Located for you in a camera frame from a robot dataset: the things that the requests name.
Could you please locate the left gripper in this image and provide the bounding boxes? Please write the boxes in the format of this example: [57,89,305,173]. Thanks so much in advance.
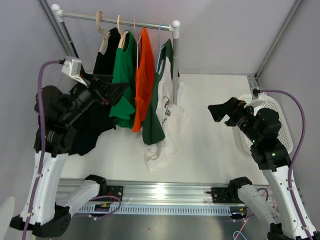
[62,69,130,123]

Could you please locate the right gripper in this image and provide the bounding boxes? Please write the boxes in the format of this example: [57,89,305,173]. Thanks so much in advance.
[207,96,260,143]

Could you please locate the orange t shirt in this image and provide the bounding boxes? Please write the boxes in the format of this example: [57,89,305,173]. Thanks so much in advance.
[132,28,155,133]

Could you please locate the pink wire hanger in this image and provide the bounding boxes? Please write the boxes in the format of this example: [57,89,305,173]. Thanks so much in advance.
[133,18,142,70]

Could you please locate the white and dark green shirt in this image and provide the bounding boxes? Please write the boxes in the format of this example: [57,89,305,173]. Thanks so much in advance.
[140,39,191,172]

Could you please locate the blue wire hanger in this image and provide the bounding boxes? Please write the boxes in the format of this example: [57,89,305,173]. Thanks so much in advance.
[155,22,164,73]

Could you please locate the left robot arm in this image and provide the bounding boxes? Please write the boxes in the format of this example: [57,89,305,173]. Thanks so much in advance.
[9,73,129,239]

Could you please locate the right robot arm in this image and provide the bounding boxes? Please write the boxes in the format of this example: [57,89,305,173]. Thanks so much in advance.
[207,97,320,240]

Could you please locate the bright green t shirt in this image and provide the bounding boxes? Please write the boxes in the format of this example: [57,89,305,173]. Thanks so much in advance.
[109,31,137,129]

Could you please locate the black t shirt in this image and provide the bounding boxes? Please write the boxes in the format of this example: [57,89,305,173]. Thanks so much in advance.
[69,27,121,156]

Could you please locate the beige hanger with green shirt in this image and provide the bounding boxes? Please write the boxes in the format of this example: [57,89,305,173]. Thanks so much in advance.
[117,15,129,49]

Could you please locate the beige hanger with black shirt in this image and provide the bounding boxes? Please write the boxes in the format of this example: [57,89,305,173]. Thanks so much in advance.
[95,10,111,53]

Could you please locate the blue hanger on floor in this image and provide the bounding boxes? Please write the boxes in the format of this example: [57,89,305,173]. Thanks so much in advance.
[232,231,247,240]

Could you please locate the white plastic basket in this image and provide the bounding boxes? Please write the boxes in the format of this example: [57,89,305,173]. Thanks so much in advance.
[232,93,293,155]

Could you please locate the metal clothes rack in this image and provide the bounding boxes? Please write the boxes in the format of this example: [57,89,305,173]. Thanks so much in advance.
[50,4,183,105]

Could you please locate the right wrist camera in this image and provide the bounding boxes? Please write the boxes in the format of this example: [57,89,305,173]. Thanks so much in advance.
[246,87,268,108]

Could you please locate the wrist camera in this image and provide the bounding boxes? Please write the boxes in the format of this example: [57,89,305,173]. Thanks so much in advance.
[246,87,268,108]
[61,56,88,87]

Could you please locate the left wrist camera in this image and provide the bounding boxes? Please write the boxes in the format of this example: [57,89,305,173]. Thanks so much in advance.
[61,56,88,87]

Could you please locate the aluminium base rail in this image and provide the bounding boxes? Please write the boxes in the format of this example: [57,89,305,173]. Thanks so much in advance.
[54,177,303,208]

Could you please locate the slotted cable duct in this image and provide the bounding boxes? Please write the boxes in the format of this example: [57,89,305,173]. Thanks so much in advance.
[77,203,246,216]

